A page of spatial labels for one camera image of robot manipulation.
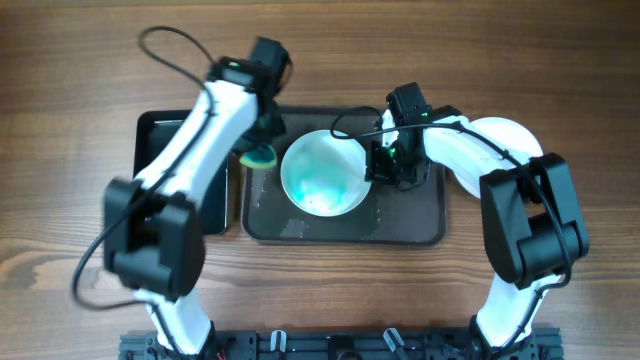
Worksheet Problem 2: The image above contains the black water tray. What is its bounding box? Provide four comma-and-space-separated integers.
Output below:
133, 110, 230, 235

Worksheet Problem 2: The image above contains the dark brown serving tray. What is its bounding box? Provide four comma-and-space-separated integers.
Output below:
241, 105, 447, 247

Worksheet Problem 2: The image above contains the green yellow sponge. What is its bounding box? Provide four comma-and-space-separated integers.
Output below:
239, 144, 278, 170

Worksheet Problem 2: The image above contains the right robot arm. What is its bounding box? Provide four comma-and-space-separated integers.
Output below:
366, 83, 589, 358

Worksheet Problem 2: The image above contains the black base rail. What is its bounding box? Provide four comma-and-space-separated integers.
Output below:
118, 328, 564, 360

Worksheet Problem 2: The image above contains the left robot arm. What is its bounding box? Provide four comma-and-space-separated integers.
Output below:
103, 37, 292, 359

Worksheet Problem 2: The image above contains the white plate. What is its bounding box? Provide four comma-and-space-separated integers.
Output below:
452, 116, 545, 199
280, 130, 371, 217

